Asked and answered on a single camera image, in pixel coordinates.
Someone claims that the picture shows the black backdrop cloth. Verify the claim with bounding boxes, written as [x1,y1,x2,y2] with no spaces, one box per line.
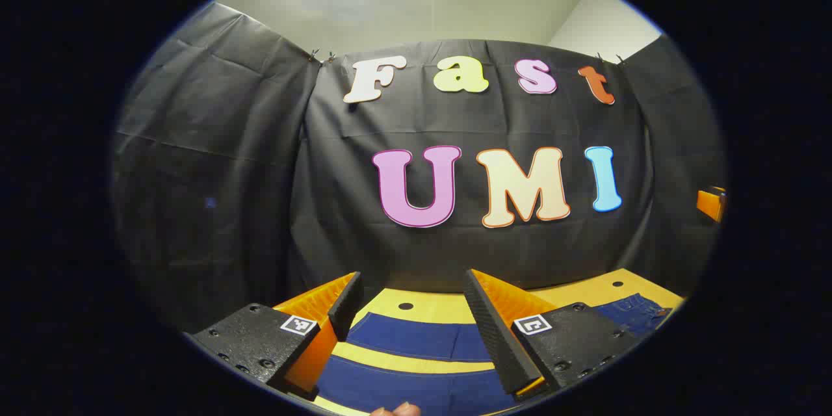
[112,2,725,332]

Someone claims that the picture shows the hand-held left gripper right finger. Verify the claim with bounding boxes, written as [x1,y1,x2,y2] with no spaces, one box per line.
[463,268,641,402]

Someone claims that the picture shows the blue denim jeans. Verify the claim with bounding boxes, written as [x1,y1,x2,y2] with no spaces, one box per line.
[314,292,673,416]

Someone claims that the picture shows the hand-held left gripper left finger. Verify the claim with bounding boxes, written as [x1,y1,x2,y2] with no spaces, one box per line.
[184,271,363,402]

